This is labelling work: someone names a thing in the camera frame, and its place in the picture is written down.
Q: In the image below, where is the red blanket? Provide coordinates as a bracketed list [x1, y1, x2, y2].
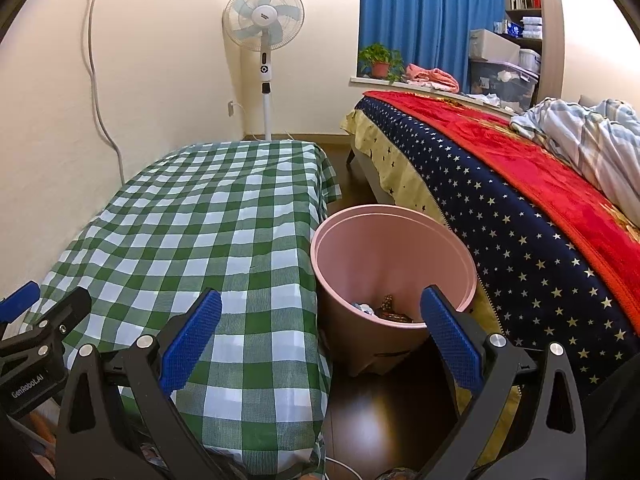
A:
[364, 89, 640, 336]

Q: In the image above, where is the grey wall cable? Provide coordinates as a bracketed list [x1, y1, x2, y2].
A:
[82, 0, 126, 186]

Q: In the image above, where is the striped quilt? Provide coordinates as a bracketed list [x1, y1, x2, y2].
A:
[510, 97, 640, 211]

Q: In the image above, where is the blue curtain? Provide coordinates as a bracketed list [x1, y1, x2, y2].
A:
[359, 0, 507, 95]

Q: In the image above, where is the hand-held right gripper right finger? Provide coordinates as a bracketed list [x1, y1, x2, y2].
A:
[417, 284, 588, 480]

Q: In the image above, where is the navy star blanket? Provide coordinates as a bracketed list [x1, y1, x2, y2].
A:
[356, 95, 640, 401]

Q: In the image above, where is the green checkered tablecloth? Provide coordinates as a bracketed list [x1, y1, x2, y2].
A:
[27, 139, 342, 476]

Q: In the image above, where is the pink cloth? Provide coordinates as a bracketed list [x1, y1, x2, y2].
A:
[402, 63, 460, 93]

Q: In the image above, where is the dark floral cloth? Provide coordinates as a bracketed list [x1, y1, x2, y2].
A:
[375, 295, 416, 322]

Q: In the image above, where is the white lidded container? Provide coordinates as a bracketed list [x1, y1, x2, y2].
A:
[519, 49, 543, 75]

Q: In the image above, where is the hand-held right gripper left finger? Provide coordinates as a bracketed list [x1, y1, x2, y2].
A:
[55, 287, 251, 480]

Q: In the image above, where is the potted green plant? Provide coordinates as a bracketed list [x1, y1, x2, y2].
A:
[357, 44, 405, 83]

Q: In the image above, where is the thin white cable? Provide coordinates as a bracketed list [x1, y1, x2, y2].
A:
[324, 455, 368, 480]

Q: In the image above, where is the white carton box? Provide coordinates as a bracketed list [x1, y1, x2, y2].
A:
[469, 28, 522, 65]

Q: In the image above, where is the clear storage box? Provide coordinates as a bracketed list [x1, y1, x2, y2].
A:
[469, 57, 541, 111]

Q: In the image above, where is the wooden bookshelf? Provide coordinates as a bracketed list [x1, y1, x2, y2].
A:
[502, 0, 556, 56]

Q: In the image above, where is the white standing fan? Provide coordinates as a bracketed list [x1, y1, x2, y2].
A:
[222, 0, 307, 142]

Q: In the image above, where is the pink plastic bin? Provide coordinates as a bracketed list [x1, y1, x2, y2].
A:
[310, 204, 478, 376]

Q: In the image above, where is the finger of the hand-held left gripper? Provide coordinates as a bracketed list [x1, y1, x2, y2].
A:
[0, 281, 41, 326]
[0, 287, 93, 376]

